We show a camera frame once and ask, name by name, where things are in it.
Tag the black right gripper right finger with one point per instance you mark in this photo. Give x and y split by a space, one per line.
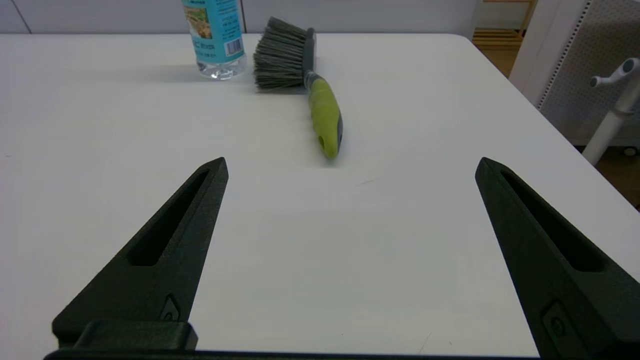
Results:
550 285

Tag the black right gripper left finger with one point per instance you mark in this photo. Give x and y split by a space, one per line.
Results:
165 260

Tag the clear soda water bottle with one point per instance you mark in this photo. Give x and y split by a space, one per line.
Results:
217 35

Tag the white side table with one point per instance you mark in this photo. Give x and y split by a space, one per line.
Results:
610 125

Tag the white perforated panel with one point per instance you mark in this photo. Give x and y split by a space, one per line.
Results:
575 60

